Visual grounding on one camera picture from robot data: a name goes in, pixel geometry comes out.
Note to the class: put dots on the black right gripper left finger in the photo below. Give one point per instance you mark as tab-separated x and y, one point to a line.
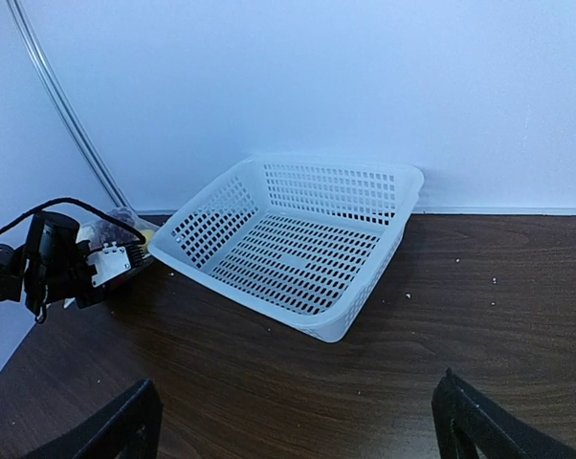
127	427

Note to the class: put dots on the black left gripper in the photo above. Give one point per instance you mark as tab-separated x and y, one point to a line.
56	267

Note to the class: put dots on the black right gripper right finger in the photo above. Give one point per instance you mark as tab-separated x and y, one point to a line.
469	425

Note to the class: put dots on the clear zip top bag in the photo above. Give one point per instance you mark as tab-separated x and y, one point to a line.
86	232

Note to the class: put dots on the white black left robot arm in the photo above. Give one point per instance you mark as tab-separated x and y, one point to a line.
12	265

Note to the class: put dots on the purple fake grapes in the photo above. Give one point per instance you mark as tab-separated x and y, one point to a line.
108	232

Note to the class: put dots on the yellow fake banana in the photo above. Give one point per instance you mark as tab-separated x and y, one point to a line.
148	235

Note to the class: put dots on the white plastic perforated basket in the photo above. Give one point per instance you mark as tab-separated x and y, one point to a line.
300	239

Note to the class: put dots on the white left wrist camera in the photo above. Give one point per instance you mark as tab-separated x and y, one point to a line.
108	263

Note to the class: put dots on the left aluminium corner post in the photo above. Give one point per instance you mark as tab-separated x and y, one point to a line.
62	104

